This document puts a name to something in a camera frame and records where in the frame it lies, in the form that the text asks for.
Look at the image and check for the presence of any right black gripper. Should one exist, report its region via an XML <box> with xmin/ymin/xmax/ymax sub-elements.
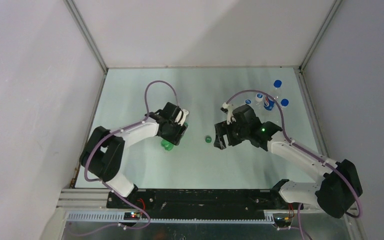
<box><xmin>213</xmin><ymin>119</ymin><xmax>249</xmax><ymax>150</ymax></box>

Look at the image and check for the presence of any green bottle cap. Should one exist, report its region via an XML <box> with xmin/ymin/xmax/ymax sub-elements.
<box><xmin>205</xmin><ymin>135</ymin><xmax>212</xmax><ymax>143</ymax></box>

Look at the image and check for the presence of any green plastic bottle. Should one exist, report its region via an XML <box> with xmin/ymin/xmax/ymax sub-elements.
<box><xmin>160</xmin><ymin>122</ymin><xmax>189</xmax><ymax>151</ymax></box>

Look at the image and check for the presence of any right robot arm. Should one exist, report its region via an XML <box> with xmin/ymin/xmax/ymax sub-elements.
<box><xmin>214</xmin><ymin>103</ymin><xmax>363</xmax><ymax>219</ymax></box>

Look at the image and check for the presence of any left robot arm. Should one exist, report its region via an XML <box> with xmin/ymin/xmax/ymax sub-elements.
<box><xmin>79</xmin><ymin>102</ymin><xmax>190</xmax><ymax>208</ymax></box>

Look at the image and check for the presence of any clear bottle white-blue cap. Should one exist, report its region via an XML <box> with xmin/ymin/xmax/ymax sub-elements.
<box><xmin>253</xmin><ymin>92</ymin><xmax>265</xmax><ymax>117</ymax></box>

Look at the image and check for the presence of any pepsi bottle blue cap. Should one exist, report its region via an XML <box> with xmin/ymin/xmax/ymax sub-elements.
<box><xmin>263</xmin><ymin>79</ymin><xmax>282</xmax><ymax>111</ymax></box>

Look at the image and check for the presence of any clear bottle blue cap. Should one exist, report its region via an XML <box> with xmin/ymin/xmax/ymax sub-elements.
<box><xmin>266</xmin><ymin>98</ymin><xmax>290</xmax><ymax>127</ymax></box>

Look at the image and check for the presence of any left circuit board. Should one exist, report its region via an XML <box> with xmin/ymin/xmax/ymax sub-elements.
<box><xmin>123</xmin><ymin>212</ymin><xmax>142</xmax><ymax>221</ymax></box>

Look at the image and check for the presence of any circuit board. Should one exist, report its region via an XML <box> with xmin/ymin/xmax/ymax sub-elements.
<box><xmin>123</xmin><ymin>212</ymin><xmax>142</xmax><ymax>221</ymax></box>
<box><xmin>274</xmin><ymin>217</ymin><xmax>293</xmax><ymax>228</ymax></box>

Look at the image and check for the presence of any right circuit board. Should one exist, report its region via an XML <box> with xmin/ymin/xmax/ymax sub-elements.
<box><xmin>274</xmin><ymin>217</ymin><xmax>293</xmax><ymax>228</ymax></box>

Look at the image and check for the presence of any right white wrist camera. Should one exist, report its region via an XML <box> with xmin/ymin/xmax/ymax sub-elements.
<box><xmin>222</xmin><ymin>102</ymin><xmax>236</xmax><ymax>125</ymax></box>

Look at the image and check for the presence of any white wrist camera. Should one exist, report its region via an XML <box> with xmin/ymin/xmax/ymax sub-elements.
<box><xmin>174</xmin><ymin>108</ymin><xmax>190</xmax><ymax>126</ymax></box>
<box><xmin>222</xmin><ymin>102</ymin><xmax>236</xmax><ymax>125</ymax></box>

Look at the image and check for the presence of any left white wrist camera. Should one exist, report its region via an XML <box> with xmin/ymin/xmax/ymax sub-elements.
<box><xmin>174</xmin><ymin>108</ymin><xmax>190</xmax><ymax>126</ymax></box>

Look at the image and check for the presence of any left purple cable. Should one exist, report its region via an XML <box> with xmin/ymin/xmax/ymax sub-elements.
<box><xmin>69</xmin><ymin>80</ymin><xmax>181</xmax><ymax>237</ymax></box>

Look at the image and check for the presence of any purple cable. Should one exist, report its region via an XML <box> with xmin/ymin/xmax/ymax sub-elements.
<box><xmin>69</xmin><ymin>80</ymin><xmax>181</xmax><ymax>237</ymax></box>
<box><xmin>225</xmin><ymin>89</ymin><xmax>364</xmax><ymax>240</ymax></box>

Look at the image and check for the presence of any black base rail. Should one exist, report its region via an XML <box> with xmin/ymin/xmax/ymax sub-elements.
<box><xmin>106</xmin><ymin>188</ymin><xmax>304</xmax><ymax>221</ymax></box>

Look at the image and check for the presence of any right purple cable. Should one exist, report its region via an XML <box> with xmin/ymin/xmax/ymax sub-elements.
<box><xmin>225</xmin><ymin>89</ymin><xmax>364</xmax><ymax>240</ymax></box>

